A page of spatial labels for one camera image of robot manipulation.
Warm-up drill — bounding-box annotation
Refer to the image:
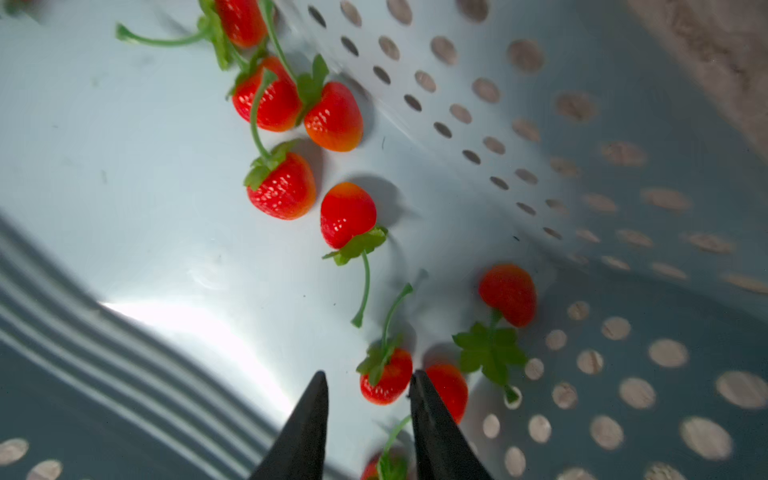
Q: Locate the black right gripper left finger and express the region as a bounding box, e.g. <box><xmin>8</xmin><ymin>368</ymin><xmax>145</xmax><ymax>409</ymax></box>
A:
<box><xmin>250</xmin><ymin>371</ymin><xmax>329</xmax><ymax>480</ymax></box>

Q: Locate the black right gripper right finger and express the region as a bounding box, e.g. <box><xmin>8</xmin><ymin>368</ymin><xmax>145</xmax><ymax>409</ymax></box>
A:
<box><xmin>409</xmin><ymin>370</ymin><xmax>492</xmax><ymax>480</ymax></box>

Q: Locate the red strawberry with stem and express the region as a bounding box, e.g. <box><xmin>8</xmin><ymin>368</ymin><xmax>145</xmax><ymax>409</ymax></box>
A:
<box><xmin>356</xmin><ymin>283</ymin><xmax>414</xmax><ymax>406</ymax></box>
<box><xmin>452</xmin><ymin>264</ymin><xmax>537</xmax><ymax>404</ymax></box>
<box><xmin>115</xmin><ymin>0</ymin><xmax>267</xmax><ymax>71</ymax></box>
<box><xmin>257</xmin><ymin>0</ymin><xmax>364</xmax><ymax>152</ymax></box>
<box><xmin>360</xmin><ymin>416</ymin><xmax>412</xmax><ymax>480</ymax></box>
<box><xmin>243</xmin><ymin>69</ymin><xmax>317</xmax><ymax>220</ymax></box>
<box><xmin>425</xmin><ymin>364</ymin><xmax>469</xmax><ymax>424</ymax></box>
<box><xmin>320</xmin><ymin>182</ymin><xmax>389</xmax><ymax>328</ymax></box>
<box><xmin>227</xmin><ymin>56</ymin><xmax>303</xmax><ymax>132</ymax></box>

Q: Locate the light blue perforated plastic basket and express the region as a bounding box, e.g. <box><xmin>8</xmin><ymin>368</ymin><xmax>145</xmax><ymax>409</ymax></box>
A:
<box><xmin>1</xmin><ymin>1</ymin><xmax>767</xmax><ymax>479</ymax></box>

